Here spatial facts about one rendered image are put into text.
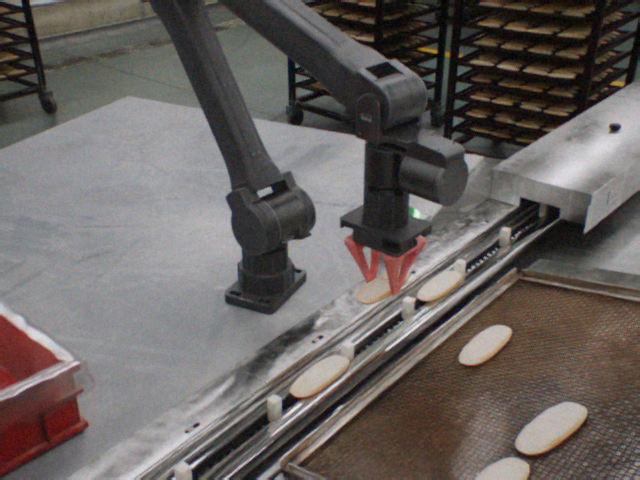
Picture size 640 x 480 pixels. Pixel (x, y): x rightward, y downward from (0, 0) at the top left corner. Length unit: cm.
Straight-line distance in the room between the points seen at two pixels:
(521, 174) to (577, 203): 11
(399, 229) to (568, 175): 52
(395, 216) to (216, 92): 33
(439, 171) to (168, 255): 61
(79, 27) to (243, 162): 500
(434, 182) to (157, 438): 42
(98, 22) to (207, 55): 504
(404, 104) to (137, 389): 49
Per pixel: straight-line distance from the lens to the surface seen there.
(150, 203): 158
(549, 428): 87
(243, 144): 116
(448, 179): 93
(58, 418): 102
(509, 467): 82
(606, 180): 146
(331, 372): 103
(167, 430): 96
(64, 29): 606
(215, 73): 118
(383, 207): 99
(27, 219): 157
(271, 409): 98
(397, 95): 94
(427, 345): 103
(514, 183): 146
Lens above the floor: 148
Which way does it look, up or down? 28 degrees down
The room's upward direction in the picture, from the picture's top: straight up
